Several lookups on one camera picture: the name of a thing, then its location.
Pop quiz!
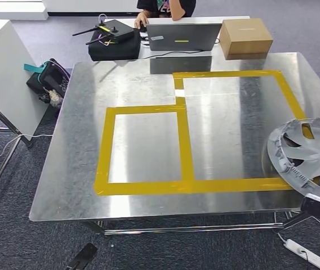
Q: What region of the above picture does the person's hand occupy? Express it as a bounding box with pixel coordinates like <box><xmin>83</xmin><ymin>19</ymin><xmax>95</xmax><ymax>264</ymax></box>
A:
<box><xmin>134</xmin><ymin>11</ymin><xmax>149</xmax><ymax>30</ymax></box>

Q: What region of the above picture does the silver wheel hubcap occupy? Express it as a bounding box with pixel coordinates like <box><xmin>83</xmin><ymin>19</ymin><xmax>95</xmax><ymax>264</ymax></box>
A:
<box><xmin>262</xmin><ymin>118</ymin><xmax>320</xmax><ymax>204</ymax></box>

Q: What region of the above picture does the stainless steel workbench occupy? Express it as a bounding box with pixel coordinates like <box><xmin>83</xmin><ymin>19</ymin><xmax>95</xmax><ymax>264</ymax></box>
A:
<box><xmin>29</xmin><ymin>52</ymin><xmax>320</xmax><ymax>236</ymax></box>

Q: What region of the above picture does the person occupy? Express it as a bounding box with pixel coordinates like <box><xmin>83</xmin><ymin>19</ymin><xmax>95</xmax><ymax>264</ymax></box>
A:
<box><xmin>134</xmin><ymin>0</ymin><xmax>197</xmax><ymax>30</ymax></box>

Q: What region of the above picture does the black equipment case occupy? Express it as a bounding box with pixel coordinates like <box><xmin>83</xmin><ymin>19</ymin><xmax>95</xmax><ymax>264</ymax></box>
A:
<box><xmin>88</xmin><ymin>29</ymin><xmax>141</xmax><ymax>62</ymax></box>

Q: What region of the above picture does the grey laptop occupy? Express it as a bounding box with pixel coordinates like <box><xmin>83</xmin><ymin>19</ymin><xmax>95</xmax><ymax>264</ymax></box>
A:
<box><xmin>145</xmin><ymin>22</ymin><xmax>222</xmax><ymax>52</ymax></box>

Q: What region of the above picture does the white power strip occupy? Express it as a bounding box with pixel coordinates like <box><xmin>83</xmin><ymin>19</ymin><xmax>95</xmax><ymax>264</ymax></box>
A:
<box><xmin>284</xmin><ymin>238</ymin><xmax>320</xmax><ymax>270</ymax></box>

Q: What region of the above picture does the brown cardboard box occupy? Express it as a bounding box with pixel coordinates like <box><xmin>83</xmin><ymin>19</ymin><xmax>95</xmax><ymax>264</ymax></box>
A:
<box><xmin>219</xmin><ymin>17</ymin><xmax>274</xmax><ymax>60</ymax></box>

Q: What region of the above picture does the white low platform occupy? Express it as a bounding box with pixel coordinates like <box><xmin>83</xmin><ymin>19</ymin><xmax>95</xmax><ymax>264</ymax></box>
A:
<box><xmin>0</xmin><ymin>0</ymin><xmax>49</xmax><ymax>21</ymax></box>

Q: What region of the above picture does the white side table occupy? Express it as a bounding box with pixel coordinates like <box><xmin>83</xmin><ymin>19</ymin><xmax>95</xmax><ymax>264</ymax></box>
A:
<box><xmin>0</xmin><ymin>19</ymin><xmax>49</xmax><ymax>228</ymax></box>

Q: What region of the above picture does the black laptop cable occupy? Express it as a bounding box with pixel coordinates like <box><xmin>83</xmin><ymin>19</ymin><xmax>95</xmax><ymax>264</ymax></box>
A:
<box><xmin>141</xmin><ymin>49</ymin><xmax>219</xmax><ymax>60</ymax></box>

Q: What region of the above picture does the black bag teal strap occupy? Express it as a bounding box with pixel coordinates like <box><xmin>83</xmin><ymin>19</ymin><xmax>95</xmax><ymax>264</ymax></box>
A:
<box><xmin>24</xmin><ymin>58</ymin><xmax>71</xmax><ymax>110</ymax></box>

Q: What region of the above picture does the white floor cable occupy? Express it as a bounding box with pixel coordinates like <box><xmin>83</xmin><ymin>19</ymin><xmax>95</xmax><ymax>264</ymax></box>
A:
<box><xmin>0</xmin><ymin>133</ymin><xmax>53</xmax><ymax>165</ymax></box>

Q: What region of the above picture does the black left wrist bracket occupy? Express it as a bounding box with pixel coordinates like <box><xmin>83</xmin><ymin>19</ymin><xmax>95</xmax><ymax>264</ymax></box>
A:
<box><xmin>67</xmin><ymin>242</ymin><xmax>98</xmax><ymax>270</ymax></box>

